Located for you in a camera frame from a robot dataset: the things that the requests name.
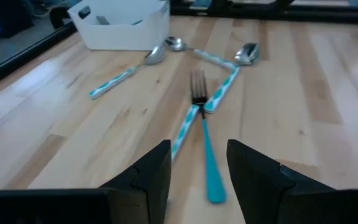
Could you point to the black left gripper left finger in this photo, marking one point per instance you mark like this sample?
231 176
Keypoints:
145 186

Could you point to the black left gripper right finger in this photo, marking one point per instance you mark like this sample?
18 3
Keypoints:
259 186

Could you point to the black box with blue lights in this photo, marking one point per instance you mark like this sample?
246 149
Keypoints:
8 18

